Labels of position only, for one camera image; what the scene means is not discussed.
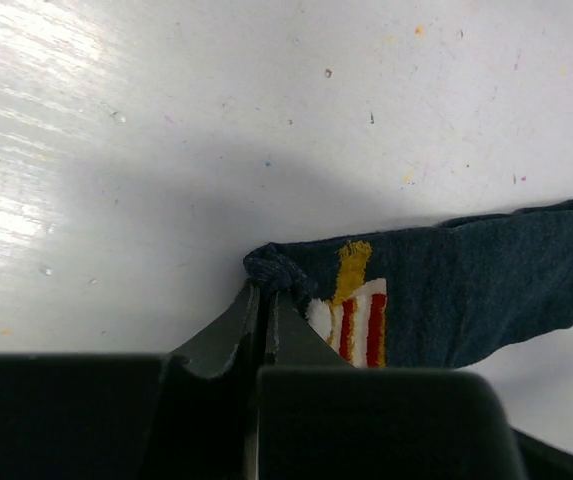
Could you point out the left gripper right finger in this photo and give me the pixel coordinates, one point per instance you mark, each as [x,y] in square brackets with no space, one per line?
[320,418]

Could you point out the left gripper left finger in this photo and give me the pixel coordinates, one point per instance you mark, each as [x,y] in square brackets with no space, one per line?
[176,415]

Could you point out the navy snowman sock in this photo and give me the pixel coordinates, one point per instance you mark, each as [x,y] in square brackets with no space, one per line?
[447,295]

